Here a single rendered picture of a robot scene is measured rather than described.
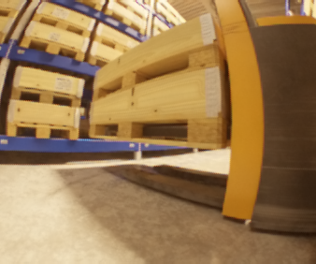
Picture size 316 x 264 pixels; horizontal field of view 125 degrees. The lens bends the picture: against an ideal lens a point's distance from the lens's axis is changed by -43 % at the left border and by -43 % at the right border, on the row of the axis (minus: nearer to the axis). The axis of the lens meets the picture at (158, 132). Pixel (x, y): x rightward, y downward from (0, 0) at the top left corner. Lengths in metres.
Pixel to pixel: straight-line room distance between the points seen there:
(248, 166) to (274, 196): 0.16
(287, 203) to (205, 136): 0.42
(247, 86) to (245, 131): 0.18
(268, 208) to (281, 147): 0.22
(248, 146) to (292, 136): 0.18
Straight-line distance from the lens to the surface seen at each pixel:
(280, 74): 0.60
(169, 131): 0.82
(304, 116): 0.57
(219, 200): 0.76
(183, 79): 0.69
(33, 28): 1.92
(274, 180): 0.56
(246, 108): 0.61
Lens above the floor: 0.36
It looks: 2 degrees up
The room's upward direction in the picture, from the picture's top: 3 degrees clockwise
